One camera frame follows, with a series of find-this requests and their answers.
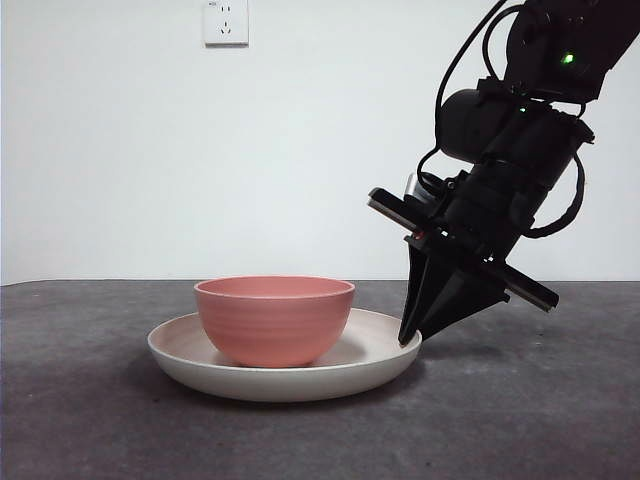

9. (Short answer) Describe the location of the black cable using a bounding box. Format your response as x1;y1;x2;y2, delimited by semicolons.
527;147;587;239
416;0;516;189

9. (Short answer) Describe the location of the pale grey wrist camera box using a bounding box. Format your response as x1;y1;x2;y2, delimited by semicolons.
403;171;446;206

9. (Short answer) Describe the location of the white round plate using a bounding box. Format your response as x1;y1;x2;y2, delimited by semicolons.
147;307;424;404

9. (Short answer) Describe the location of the red ribbed bowl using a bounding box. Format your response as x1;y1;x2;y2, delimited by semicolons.
193;275;357;368

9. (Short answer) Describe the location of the white wall socket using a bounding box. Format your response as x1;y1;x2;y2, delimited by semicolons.
203;0;250;50

